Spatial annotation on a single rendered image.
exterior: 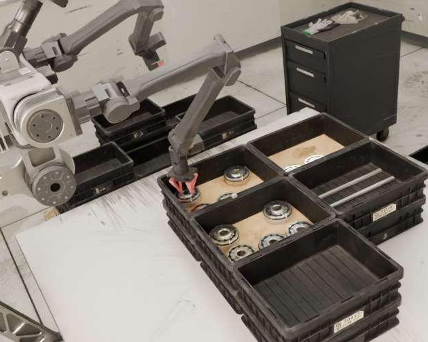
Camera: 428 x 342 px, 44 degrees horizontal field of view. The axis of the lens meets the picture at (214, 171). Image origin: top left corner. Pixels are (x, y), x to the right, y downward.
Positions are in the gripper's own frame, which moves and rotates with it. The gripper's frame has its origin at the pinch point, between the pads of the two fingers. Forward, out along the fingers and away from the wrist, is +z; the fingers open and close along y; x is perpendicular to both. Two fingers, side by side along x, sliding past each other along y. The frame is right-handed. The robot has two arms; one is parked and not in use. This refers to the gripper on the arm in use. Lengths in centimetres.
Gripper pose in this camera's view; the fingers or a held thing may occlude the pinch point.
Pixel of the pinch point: (186, 191)
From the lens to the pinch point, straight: 204.9
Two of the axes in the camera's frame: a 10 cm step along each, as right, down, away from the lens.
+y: -9.1, -0.8, 4.2
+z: 1.6, 8.4, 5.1
